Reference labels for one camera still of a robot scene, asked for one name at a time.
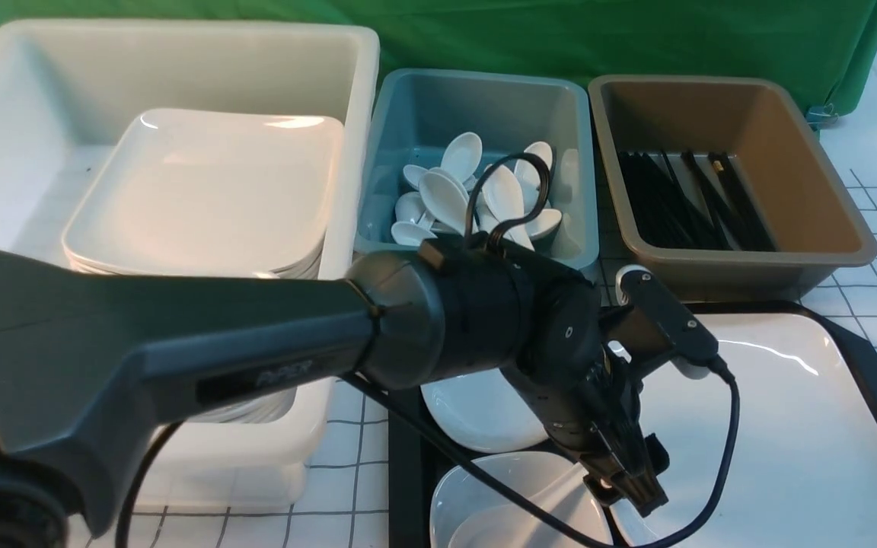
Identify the silver binder clip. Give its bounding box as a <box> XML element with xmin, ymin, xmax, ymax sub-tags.
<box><xmin>805</xmin><ymin>104</ymin><xmax>841</xmax><ymax>131</ymax></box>

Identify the green backdrop cloth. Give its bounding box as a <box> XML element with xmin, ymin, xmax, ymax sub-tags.
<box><xmin>0</xmin><ymin>1</ymin><xmax>877</xmax><ymax>114</ymax></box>

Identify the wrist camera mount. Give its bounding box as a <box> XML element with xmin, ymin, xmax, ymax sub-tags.
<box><xmin>611</xmin><ymin>265</ymin><xmax>726</xmax><ymax>381</ymax></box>

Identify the brown plastic bin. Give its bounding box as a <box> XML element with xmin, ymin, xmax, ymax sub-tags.
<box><xmin>588</xmin><ymin>75</ymin><xmax>877</xmax><ymax>301</ymax></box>

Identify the pile of black chopsticks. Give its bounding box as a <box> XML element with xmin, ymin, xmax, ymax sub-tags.
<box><xmin>618</xmin><ymin>150</ymin><xmax>777</xmax><ymax>252</ymax></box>

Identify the black cable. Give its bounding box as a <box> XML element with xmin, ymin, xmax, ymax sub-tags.
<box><xmin>115</xmin><ymin>152</ymin><xmax>741</xmax><ymax>548</ymax></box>

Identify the white square bowl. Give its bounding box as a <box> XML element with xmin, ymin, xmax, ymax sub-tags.
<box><xmin>429</xmin><ymin>451</ymin><xmax>613</xmax><ymax>547</ymax></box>
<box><xmin>420</xmin><ymin>370</ymin><xmax>547</xmax><ymax>454</ymax></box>

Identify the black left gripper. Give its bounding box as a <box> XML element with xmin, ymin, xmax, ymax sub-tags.
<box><xmin>507</xmin><ymin>334</ymin><xmax>671</xmax><ymax>516</ymax></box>

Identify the teal plastic bin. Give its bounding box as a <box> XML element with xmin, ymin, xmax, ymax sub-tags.
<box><xmin>354</xmin><ymin>68</ymin><xmax>600</xmax><ymax>282</ymax></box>

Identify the stack of white plates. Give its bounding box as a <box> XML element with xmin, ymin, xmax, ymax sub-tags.
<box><xmin>62</xmin><ymin>108</ymin><xmax>344</xmax><ymax>279</ymax></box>

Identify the pile of white spoons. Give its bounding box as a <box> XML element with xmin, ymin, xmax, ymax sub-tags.
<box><xmin>390</xmin><ymin>132</ymin><xmax>563</xmax><ymax>249</ymax></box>

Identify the large white square plate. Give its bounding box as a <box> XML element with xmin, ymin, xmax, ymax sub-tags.
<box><xmin>610</xmin><ymin>314</ymin><xmax>877</xmax><ymax>547</ymax></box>

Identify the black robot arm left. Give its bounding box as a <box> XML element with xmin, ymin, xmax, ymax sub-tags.
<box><xmin>0</xmin><ymin>233</ymin><xmax>673</xmax><ymax>547</ymax></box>

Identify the large white plastic bin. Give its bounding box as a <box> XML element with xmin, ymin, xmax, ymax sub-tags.
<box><xmin>0</xmin><ymin>19</ymin><xmax>381</xmax><ymax>512</ymax></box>

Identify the white ceramic soup spoon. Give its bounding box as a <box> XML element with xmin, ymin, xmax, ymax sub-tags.
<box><xmin>449</xmin><ymin>464</ymin><xmax>585</xmax><ymax>547</ymax></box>

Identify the stack of white bowls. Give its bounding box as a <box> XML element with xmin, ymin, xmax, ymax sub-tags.
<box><xmin>187</xmin><ymin>388</ymin><xmax>297</xmax><ymax>424</ymax></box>

